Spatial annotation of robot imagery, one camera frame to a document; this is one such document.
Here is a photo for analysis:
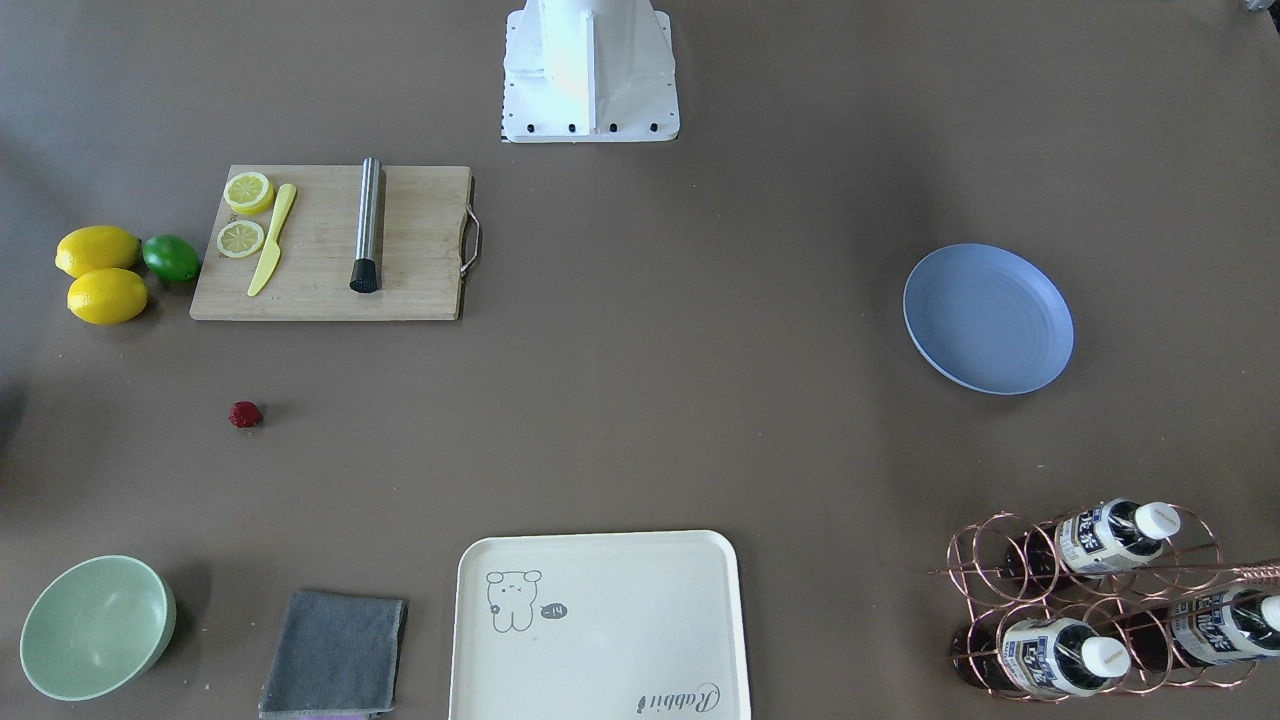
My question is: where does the green bowl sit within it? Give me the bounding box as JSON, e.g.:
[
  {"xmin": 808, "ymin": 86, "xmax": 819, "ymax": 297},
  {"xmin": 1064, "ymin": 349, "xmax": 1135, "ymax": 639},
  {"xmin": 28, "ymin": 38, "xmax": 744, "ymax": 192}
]
[{"xmin": 20, "ymin": 555, "xmax": 177, "ymax": 702}]

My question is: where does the yellow lemon lower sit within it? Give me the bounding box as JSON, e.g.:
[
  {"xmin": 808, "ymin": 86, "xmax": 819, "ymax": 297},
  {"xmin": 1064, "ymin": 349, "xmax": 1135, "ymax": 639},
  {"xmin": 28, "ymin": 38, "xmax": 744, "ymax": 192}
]
[{"xmin": 67, "ymin": 268, "xmax": 148, "ymax": 325}]

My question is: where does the green lime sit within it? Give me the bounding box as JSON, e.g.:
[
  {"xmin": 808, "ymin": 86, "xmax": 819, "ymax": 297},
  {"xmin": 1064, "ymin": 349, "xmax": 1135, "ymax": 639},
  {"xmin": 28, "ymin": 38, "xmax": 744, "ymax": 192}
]
[{"xmin": 141, "ymin": 234, "xmax": 201, "ymax": 283}]

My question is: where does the lemon half on board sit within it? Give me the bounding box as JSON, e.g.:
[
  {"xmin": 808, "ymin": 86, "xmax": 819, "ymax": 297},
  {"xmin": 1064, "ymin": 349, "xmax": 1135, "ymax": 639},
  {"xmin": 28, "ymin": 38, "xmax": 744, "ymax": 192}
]
[{"xmin": 221, "ymin": 170, "xmax": 275, "ymax": 217}]

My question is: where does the tea bottle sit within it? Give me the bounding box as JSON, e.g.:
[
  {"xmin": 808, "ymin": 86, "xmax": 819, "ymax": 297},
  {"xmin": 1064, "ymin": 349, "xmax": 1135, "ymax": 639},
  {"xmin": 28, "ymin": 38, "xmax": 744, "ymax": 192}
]
[
  {"xmin": 951, "ymin": 618, "xmax": 1132, "ymax": 701},
  {"xmin": 998, "ymin": 498, "xmax": 1181, "ymax": 591},
  {"xmin": 1119, "ymin": 585, "xmax": 1279, "ymax": 671}
]

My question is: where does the yellow plastic knife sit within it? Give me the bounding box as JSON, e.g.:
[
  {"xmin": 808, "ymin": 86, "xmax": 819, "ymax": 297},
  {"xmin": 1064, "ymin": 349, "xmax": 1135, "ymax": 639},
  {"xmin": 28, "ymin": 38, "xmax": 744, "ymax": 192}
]
[{"xmin": 246, "ymin": 183, "xmax": 297, "ymax": 297}]

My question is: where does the lemon slice on board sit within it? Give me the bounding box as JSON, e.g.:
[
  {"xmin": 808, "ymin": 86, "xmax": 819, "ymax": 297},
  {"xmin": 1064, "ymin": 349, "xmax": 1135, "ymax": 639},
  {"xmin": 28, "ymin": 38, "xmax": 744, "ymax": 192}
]
[{"xmin": 215, "ymin": 219, "xmax": 266, "ymax": 259}]

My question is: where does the yellow lemon upper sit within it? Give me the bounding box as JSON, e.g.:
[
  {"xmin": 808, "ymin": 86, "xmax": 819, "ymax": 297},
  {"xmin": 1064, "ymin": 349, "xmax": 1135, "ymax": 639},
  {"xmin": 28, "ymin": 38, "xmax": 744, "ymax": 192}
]
[{"xmin": 54, "ymin": 225, "xmax": 141, "ymax": 278}]

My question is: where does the grey folded cloth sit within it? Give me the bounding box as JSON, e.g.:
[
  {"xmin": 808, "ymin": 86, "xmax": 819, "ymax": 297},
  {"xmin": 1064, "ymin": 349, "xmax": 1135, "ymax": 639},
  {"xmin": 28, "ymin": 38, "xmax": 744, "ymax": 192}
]
[{"xmin": 259, "ymin": 591, "xmax": 406, "ymax": 719}]

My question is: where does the top tea bottle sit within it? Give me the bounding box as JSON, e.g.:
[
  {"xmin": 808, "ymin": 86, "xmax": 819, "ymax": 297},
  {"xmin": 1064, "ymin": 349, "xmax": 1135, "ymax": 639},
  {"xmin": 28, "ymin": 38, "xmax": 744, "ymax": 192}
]
[{"xmin": 998, "ymin": 498, "xmax": 1181, "ymax": 591}]

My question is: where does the steel muddler black tip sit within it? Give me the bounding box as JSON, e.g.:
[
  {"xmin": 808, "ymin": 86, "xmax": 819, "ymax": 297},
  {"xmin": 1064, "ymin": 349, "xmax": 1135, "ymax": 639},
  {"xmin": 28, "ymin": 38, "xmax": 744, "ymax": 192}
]
[{"xmin": 349, "ymin": 156, "xmax": 383, "ymax": 293}]

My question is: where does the yellow lemon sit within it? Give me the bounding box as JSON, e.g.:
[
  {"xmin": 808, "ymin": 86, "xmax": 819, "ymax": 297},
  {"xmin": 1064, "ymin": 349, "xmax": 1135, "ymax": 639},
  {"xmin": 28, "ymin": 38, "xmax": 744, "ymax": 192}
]
[
  {"xmin": 54, "ymin": 225, "xmax": 141, "ymax": 278},
  {"xmin": 67, "ymin": 268, "xmax": 148, "ymax": 325}
]

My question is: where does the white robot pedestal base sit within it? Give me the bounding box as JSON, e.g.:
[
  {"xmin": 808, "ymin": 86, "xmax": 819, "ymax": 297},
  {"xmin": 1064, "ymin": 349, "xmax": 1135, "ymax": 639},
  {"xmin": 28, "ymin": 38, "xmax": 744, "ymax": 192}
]
[{"xmin": 500, "ymin": 1, "xmax": 681, "ymax": 143}]

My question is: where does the cream rabbit tray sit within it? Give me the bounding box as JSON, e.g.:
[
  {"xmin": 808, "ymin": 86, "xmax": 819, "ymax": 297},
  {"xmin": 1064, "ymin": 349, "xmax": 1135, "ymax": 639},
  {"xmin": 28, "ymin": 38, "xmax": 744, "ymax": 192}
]
[{"xmin": 449, "ymin": 530, "xmax": 753, "ymax": 719}]

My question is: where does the lower tea bottle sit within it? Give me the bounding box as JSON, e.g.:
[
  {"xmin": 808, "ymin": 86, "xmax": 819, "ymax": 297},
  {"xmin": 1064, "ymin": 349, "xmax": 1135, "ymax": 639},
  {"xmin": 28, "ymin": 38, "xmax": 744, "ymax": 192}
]
[
  {"xmin": 951, "ymin": 618, "xmax": 1132, "ymax": 701},
  {"xmin": 1119, "ymin": 585, "xmax": 1279, "ymax": 671}
]

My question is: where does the red strawberry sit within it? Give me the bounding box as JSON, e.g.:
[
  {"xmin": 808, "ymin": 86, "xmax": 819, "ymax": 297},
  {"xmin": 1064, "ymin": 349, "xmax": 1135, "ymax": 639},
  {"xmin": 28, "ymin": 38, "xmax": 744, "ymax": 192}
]
[{"xmin": 228, "ymin": 401, "xmax": 264, "ymax": 429}]

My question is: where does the wooden cutting board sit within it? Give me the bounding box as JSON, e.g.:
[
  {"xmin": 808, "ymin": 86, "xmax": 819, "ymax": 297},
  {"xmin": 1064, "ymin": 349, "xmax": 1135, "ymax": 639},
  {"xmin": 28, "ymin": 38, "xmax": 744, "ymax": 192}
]
[{"xmin": 189, "ymin": 164, "xmax": 476, "ymax": 322}]

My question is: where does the copper wire bottle rack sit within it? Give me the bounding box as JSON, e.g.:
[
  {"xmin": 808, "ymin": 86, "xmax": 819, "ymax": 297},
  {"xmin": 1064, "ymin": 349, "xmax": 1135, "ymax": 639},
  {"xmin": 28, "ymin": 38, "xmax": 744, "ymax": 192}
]
[{"xmin": 943, "ymin": 502, "xmax": 1277, "ymax": 703}]

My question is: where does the blue plate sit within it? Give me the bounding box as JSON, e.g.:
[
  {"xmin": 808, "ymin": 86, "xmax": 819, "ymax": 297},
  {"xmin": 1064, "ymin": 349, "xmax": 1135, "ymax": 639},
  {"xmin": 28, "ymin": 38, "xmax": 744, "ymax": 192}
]
[{"xmin": 902, "ymin": 243, "xmax": 1075, "ymax": 396}]

